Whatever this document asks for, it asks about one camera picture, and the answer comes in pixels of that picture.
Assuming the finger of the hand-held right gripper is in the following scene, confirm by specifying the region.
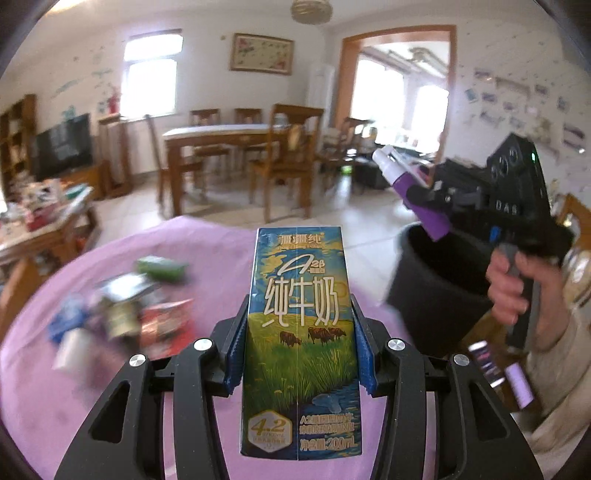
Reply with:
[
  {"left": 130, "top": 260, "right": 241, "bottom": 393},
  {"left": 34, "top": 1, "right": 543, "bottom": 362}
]
[
  {"left": 405, "top": 184, "right": 483, "bottom": 221},
  {"left": 418, "top": 159, "right": 485, "bottom": 190}
]

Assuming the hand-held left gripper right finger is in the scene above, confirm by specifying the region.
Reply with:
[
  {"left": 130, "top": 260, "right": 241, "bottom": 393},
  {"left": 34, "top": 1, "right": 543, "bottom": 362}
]
[{"left": 350, "top": 295, "right": 546, "bottom": 480}]

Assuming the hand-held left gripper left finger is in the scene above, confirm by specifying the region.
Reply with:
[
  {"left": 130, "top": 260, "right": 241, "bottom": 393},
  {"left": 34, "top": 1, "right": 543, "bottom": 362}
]
[{"left": 53, "top": 295, "right": 250, "bottom": 480}]

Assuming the purple white bottle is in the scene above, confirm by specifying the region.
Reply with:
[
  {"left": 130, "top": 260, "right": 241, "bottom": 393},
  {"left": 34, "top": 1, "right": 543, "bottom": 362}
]
[{"left": 372, "top": 144, "right": 453, "bottom": 242}]

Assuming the blue green milk carton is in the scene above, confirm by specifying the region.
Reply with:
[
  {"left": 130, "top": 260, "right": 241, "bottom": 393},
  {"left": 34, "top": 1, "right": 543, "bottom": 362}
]
[{"left": 239, "top": 225, "right": 364, "bottom": 462}]

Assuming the black bin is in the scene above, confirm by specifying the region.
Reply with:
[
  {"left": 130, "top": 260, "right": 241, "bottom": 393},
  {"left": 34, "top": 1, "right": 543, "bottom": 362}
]
[{"left": 385, "top": 223, "right": 511, "bottom": 361}]

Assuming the person's right forearm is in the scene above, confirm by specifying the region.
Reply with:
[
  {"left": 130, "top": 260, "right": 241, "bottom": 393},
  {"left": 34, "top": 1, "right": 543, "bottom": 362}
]
[{"left": 522, "top": 314, "right": 591, "bottom": 480}]

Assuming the person's right hand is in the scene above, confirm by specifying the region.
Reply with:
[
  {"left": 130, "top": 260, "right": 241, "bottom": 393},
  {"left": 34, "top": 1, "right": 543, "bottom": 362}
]
[{"left": 486, "top": 251, "right": 561, "bottom": 329}]

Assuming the red printed carton box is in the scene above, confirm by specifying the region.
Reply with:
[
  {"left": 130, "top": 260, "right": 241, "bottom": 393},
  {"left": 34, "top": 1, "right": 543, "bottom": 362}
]
[{"left": 139, "top": 299, "right": 195, "bottom": 358}]

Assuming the wooden dining chair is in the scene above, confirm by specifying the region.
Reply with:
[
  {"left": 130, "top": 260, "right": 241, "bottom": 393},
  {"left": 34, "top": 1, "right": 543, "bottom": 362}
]
[
  {"left": 144, "top": 113, "right": 204, "bottom": 217},
  {"left": 315, "top": 117, "right": 372, "bottom": 192},
  {"left": 189, "top": 108, "right": 232, "bottom": 178},
  {"left": 248, "top": 103, "right": 325, "bottom": 223},
  {"left": 233, "top": 107, "right": 265, "bottom": 126}
]

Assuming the purple tablecloth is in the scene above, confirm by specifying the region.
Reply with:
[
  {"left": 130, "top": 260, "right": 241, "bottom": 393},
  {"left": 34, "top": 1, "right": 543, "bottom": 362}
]
[{"left": 0, "top": 215, "right": 527, "bottom": 480}]

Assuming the green packet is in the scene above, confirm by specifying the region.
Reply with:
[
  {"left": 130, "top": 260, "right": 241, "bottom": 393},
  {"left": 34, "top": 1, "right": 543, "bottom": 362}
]
[{"left": 135, "top": 257, "right": 191, "bottom": 283}]

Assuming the dark purple packet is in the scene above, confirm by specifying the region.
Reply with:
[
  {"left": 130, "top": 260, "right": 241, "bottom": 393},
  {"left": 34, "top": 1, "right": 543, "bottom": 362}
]
[{"left": 468, "top": 340, "right": 505, "bottom": 389}]

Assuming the dark printed packet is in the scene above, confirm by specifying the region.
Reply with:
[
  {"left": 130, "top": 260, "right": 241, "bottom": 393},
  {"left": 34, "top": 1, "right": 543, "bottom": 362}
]
[{"left": 92, "top": 274, "right": 155, "bottom": 344}]

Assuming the pale purple bottle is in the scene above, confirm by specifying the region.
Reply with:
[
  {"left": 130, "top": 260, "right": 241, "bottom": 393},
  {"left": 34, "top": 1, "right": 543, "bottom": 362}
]
[{"left": 505, "top": 364, "right": 535, "bottom": 411}]

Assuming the blue wrapper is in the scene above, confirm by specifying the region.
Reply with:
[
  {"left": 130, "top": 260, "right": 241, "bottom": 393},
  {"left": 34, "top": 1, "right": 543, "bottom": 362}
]
[{"left": 47, "top": 295, "right": 90, "bottom": 344}]

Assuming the pendant ceiling lamp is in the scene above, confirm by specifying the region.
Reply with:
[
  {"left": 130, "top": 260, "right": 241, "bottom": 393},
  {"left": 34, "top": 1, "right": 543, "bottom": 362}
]
[{"left": 290, "top": 0, "right": 336, "bottom": 22}]

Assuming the wooden coffee table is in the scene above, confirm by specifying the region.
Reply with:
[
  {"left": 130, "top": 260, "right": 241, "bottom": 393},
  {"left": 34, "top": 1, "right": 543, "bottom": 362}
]
[{"left": 0, "top": 180, "right": 101, "bottom": 278}]

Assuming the wooden dining table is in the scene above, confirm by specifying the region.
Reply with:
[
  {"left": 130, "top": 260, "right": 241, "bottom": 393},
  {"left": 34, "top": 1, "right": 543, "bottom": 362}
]
[{"left": 163, "top": 123, "right": 296, "bottom": 217}]

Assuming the wooden plant stand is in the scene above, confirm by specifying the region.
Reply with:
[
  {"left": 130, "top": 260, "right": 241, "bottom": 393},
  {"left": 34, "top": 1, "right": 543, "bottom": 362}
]
[{"left": 97, "top": 114, "right": 131, "bottom": 200}]

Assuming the black television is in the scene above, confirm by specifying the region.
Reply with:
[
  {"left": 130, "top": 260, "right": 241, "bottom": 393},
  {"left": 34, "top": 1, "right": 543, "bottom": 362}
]
[{"left": 31, "top": 113, "right": 94, "bottom": 183}]

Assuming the white framed window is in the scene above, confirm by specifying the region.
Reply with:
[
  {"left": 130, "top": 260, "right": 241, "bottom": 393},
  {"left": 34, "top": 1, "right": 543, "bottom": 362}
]
[{"left": 121, "top": 30, "right": 180, "bottom": 118}]

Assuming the wooden bookshelf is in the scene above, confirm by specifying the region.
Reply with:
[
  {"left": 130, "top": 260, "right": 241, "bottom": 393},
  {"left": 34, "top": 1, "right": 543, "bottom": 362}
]
[{"left": 0, "top": 93, "right": 38, "bottom": 185}]

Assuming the row of wall photos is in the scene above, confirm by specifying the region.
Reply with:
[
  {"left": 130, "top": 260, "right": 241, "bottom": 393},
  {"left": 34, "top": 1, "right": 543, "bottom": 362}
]
[{"left": 462, "top": 67, "right": 591, "bottom": 158}]

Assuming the large framed wall picture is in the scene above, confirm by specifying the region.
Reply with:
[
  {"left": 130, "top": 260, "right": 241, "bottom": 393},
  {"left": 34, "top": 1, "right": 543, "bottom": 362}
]
[{"left": 229, "top": 32, "right": 295, "bottom": 76}]

